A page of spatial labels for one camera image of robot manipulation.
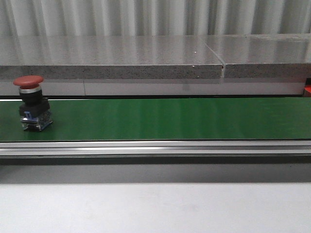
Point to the red mushroom push button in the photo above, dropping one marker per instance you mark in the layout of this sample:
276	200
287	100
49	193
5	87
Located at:
35	111

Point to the grey stone slab left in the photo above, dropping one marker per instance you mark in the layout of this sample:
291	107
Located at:
108	57

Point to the grey stone slab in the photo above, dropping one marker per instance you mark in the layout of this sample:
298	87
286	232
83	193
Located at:
108	57
267	56

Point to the white panel under slab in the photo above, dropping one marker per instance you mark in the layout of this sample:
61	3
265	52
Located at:
167	88

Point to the grey stone slab right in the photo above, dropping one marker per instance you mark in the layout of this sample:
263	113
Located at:
267	56

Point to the green conveyor belt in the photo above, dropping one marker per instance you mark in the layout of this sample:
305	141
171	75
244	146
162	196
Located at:
165	119

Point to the red object at edge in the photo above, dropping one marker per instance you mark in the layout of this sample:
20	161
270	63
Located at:
307	91

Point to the grey pleated curtain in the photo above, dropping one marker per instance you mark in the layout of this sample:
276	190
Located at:
153	17

